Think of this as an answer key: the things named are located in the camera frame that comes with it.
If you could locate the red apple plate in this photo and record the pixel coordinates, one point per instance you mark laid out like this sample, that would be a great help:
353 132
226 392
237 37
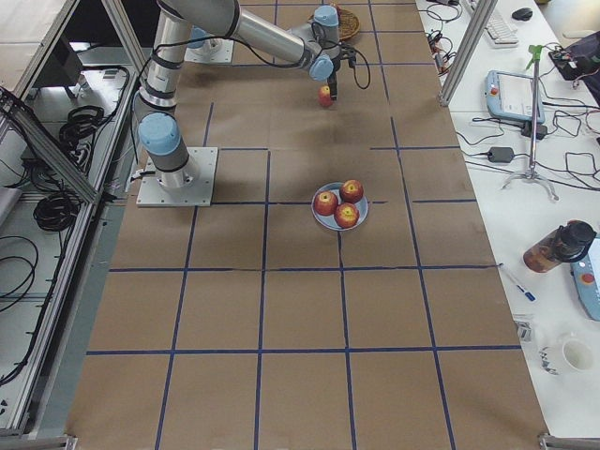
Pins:
325 203
346 215
351 191

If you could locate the red apple plate front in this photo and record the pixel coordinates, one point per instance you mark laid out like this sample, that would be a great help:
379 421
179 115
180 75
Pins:
346 215

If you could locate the white keyboard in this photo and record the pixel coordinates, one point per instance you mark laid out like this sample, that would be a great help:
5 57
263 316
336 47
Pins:
500 33

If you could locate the green reacher grabber tool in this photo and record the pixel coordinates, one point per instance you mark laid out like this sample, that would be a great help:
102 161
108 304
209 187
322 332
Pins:
531 175

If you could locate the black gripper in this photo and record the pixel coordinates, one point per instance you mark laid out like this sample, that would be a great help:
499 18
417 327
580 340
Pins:
333 80

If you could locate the white mug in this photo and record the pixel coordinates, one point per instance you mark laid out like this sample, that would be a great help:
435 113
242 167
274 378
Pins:
566 355

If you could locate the aluminium frame post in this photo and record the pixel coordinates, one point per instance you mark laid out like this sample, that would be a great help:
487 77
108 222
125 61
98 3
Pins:
473 32

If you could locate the light blue plate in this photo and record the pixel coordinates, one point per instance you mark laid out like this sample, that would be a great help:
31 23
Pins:
328 222

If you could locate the red apple plate left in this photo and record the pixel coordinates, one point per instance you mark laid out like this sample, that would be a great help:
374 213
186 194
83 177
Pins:
325 203

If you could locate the red yellow apple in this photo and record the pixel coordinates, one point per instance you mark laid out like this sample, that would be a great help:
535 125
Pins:
324 97

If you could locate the black power adapter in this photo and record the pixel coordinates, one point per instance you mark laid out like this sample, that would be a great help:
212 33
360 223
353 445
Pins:
500 154

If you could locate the brown drink bottle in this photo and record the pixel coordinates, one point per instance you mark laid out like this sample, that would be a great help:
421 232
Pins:
569 243

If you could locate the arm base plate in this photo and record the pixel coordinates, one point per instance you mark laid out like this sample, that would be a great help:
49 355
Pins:
190 186
213 51

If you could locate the black computer mouse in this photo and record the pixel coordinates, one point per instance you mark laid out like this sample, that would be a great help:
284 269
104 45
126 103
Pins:
523 14

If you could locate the woven wicker basket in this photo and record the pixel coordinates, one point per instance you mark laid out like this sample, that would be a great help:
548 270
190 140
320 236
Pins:
339 25

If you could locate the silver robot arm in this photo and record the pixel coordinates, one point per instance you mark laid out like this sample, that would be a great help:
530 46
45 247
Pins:
314 46

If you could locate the teach pendant tablet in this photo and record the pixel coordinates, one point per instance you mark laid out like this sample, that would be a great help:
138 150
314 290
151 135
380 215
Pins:
509 95

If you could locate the blue white pen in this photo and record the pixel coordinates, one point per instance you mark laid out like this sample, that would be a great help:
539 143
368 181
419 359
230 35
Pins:
520 286

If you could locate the red apple plate top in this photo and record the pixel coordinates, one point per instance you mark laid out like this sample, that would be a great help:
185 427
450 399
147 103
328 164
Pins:
351 191

